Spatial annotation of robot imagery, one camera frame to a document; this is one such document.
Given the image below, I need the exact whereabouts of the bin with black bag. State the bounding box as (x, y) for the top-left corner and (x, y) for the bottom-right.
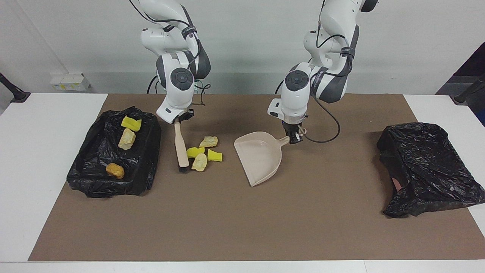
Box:
(377, 122), (485, 218)
(67, 106), (162, 198)

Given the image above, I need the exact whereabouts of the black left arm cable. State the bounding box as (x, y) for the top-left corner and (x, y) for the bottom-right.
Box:
(305, 23), (341, 144)

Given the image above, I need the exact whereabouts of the beige plastic dustpan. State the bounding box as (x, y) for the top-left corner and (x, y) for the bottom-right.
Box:
(233, 127), (307, 187)

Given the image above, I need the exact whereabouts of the brown table mat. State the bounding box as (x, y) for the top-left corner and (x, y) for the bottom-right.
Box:
(28, 94), (485, 262)

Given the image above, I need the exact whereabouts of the black clamp stand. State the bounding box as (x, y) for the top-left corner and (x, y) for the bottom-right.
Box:
(0, 73), (31, 104)
(450, 76), (485, 106)

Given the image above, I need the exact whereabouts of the beige hand brush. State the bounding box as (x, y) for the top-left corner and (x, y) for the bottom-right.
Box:
(174, 121), (190, 173)

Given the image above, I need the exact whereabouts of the dark background equipment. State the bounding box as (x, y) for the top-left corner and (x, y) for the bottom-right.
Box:
(436, 41), (485, 127)

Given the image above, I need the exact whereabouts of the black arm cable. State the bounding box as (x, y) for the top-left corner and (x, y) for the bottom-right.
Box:
(129, 0), (211, 95)
(305, 23), (341, 144)

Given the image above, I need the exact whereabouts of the black right base cable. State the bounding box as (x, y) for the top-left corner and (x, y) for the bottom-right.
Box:
(147, 74), (161, 94)

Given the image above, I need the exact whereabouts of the white wall socket box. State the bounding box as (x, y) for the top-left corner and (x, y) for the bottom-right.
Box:
(50, 73), (91, 91)

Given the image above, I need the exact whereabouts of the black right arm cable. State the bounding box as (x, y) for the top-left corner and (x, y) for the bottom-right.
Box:
(129, 0), (211, 95)

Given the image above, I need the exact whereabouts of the brown croquette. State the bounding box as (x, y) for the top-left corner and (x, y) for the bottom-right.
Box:
(105, 163), (125, 179)

